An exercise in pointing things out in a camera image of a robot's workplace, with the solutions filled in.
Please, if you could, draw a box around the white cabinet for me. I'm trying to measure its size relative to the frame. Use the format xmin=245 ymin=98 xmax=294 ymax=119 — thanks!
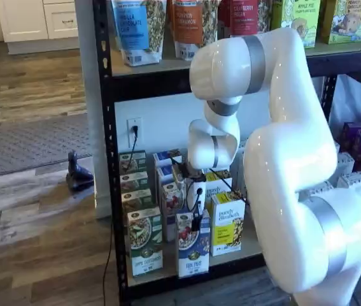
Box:
xmin=0 ymin=0 xmax=81 ymax=56

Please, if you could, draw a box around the blue granola pouch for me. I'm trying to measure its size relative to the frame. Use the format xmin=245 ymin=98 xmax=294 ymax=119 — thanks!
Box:
xmin=110 ymin=0 xmax=168 ymax=68

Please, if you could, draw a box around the green apple pie box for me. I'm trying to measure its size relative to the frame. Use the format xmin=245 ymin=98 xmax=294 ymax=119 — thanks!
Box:
xmin=271 ymin=0 xmax=323 ymax=49

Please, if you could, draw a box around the black floor object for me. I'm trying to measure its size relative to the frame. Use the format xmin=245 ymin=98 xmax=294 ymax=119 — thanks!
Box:
xmin=66 ymin=150 xmax=95 ymax=194

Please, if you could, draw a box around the blue white flax plus box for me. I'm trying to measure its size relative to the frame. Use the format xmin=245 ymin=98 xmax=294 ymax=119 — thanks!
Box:
xmin=153 ymin=149 xmax=184 ymax=170
xmin=176 ymin=207 xmax=211 ymax=279
xmin=157 ymin=164 xmax=183 ymax=193
xmin=162 ymin=180 xmax=190 ymax=244

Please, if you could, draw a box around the green apple cinnamon oatmeal box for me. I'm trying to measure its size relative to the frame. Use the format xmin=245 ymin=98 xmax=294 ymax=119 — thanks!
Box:
xmin=121 ymin=188 xmax=153 ymax=214
xmin=118 ymin=150 xmax=148 ymax=175
xmin=119 ymin=171 xmax=149 ymax=194
xmin=127 ymin=206 xmax=164 ymax=278

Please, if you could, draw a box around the yellow white purely elizabeth box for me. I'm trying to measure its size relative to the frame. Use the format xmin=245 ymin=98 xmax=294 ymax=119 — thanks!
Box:
xmin=202 ymin=170 xmax=233 ymax=207
xmin=210 ymin=190 xmax=246 ymax=258

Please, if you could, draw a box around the white wall outlet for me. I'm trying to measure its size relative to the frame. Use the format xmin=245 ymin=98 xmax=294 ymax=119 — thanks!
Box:
xmin=126 ymin=117 xmax=143 ymax=149

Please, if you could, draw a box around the green chocolate chip box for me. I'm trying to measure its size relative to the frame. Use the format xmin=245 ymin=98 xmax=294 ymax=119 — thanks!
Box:
xmin=320 ymin=0 xmax=361 ymax=45

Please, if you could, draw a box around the grey floor rug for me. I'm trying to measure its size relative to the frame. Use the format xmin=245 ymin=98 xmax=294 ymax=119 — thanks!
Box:
xmin=0 ymin=112 xmax=94 ymax=181

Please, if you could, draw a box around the red granola pouch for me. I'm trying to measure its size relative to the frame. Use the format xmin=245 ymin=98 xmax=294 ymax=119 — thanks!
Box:
xmin=217 ymin=0 xmax=274 ymax=36

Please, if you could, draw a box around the orange granola pouch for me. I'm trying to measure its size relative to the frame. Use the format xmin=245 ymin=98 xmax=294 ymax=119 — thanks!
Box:
xmin=169 ymin=0 xmax=221 ymax=61

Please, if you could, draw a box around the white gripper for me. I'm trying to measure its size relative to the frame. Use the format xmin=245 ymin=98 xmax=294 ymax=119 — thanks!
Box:
xmin=185 ymin=180 xmax=208 ymax=233

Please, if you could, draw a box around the black metal shelf rack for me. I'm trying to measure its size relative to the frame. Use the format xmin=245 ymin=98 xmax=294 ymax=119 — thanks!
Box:
xmin=92 ymin=0 xmax=361 ymax=302

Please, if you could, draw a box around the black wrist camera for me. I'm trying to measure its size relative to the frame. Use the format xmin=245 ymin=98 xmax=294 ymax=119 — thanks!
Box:
xmin=176 ymin=161 xmax=204 ymax=183

